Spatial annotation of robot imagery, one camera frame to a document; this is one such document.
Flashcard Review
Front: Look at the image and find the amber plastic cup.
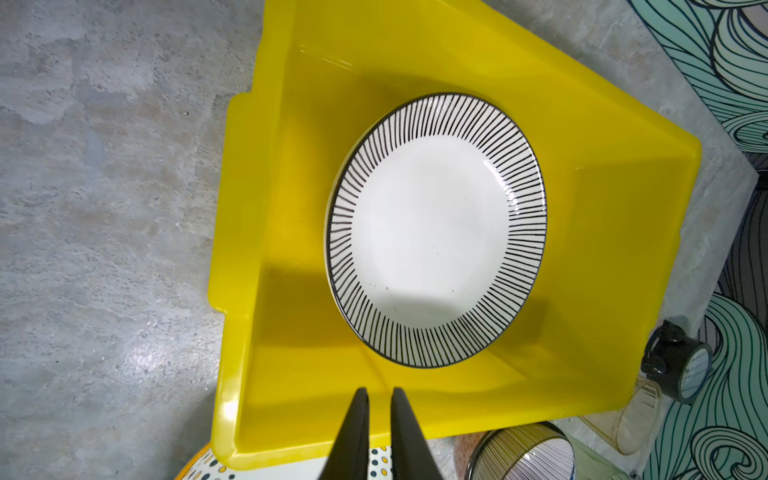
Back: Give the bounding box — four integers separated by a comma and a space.
579, 376, 663, 456

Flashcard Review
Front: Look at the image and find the black alarm clock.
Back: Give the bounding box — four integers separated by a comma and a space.
641, 320, 714, 405

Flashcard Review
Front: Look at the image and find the yellow plastic bin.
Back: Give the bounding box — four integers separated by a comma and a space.
208, 1, 702, 470

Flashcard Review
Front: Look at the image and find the white plate black striped rim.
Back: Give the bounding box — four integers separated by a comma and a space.
324, 92, 548, 369

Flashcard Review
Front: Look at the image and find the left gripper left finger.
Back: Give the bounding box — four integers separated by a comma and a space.
319, 388, 370, 480

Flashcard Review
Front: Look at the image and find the dotted plate yellow rim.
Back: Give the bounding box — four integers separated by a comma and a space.
176, 445, 393, 480

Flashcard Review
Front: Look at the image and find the purple striped bowl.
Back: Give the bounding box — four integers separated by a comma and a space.
460, 423, 576, 480

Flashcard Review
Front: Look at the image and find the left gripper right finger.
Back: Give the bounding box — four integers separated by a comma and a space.
390, 387, 443, 480

